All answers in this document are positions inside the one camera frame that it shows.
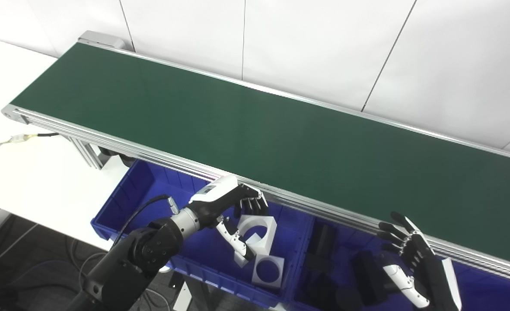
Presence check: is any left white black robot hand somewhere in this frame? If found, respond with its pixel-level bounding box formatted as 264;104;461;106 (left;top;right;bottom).
189;175;269;262

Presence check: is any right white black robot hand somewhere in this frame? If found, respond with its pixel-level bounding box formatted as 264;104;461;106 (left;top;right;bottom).
376;212;462;311

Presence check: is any white square part round hole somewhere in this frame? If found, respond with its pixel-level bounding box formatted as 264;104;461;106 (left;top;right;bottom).
236;215;278;260
252;255;285;289

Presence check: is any blue bin with black parts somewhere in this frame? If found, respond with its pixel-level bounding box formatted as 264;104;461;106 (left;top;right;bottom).
292;216;510;311

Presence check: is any black cylinder part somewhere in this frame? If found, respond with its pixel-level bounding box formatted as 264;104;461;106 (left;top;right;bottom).
352;251;389;305

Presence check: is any blue bin with white parts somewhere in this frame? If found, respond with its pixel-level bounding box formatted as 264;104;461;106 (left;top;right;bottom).
91;160;315;308

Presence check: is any green conveyor belt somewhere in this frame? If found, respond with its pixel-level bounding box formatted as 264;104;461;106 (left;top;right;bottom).
1;42;510;286

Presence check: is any black round part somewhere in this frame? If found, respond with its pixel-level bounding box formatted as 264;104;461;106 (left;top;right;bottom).
307;276;338;311

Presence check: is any black block part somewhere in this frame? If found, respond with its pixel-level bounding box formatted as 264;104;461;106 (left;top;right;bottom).
311;224;338;260

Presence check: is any aluminium conveyor leg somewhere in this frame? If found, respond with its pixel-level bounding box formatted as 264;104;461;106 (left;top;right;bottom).
67;136;137;170

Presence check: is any grey conveyor motor box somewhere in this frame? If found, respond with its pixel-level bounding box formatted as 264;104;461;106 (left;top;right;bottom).
78;30;126;50

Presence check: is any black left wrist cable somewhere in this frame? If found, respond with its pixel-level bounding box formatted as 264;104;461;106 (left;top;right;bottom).
110;194;180;251

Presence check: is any black cable with yellowed connector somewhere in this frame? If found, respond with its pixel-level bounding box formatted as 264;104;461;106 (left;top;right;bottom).
0;133;60;159

